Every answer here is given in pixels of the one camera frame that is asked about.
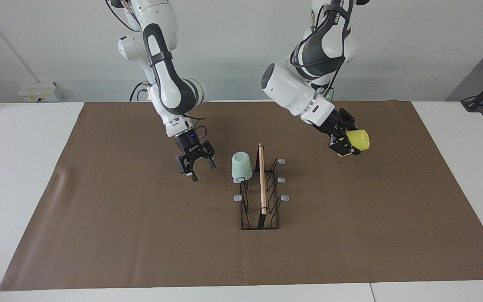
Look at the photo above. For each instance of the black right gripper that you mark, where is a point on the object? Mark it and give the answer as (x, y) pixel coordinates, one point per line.
(189, 146)

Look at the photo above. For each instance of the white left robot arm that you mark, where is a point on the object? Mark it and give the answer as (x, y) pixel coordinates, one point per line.
(292, 88)

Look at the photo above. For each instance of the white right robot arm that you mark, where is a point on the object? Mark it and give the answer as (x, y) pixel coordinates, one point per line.
(170, 84)

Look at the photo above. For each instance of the brown paper table mat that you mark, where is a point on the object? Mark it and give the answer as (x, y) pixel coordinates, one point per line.
(141, 243)

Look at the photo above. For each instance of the yellow plastic cup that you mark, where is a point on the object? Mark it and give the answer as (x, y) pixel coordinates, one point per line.
(359, 140)

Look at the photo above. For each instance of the white wall socket box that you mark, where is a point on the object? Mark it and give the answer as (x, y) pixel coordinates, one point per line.
(40, 92)

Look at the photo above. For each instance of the pale green plastic cup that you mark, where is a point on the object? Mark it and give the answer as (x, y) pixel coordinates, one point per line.
(241, 167)

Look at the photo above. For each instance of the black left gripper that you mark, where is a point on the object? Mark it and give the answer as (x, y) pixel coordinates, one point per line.
(336, 126)

